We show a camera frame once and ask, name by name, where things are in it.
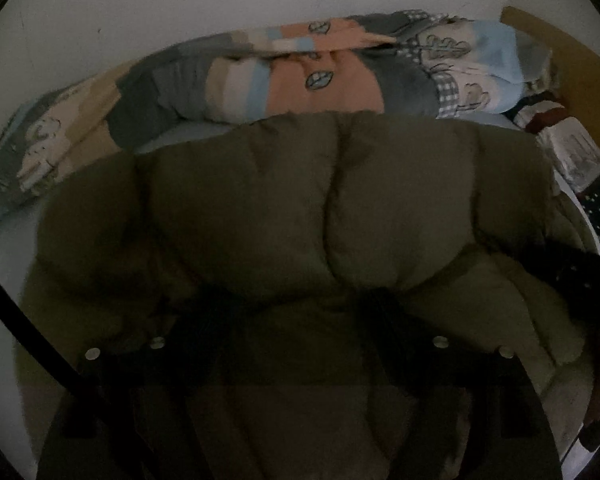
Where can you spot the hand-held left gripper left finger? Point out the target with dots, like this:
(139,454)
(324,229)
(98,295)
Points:
(215,325)

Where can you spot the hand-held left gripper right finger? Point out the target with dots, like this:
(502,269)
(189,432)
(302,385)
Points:
(385,325)

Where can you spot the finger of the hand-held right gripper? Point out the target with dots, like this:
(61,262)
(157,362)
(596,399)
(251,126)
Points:
(575,272)

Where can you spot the olive green puffer jacket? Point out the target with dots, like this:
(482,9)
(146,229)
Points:
(300,210)

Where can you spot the brown wooden headboard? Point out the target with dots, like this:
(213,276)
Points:
(575,55)

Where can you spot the patchwork patterned quilt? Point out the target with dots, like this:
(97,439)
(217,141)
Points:
(300,75)

